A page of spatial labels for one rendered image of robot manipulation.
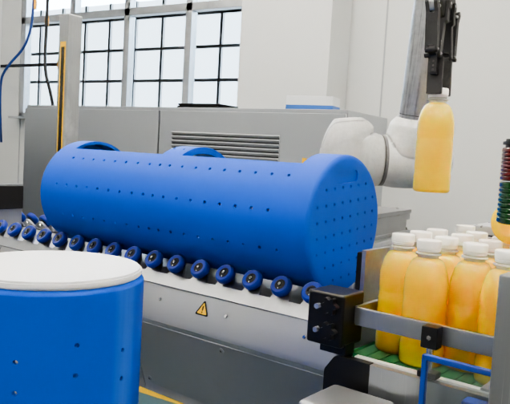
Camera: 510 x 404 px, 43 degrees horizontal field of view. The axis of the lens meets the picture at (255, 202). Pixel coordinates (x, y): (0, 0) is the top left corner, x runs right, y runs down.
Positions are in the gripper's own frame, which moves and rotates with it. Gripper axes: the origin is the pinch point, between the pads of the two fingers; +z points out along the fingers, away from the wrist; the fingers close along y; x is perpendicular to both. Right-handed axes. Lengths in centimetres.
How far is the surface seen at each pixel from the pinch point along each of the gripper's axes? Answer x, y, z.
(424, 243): 8.5, 24.6, 29.9
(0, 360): -30, 74, 46
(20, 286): -28, 73, 36
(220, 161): -43.4, 13.2, 18.1
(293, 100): -128, -146, -15
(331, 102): -109, -150, -14
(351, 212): -15.6, 3.6, 27.3
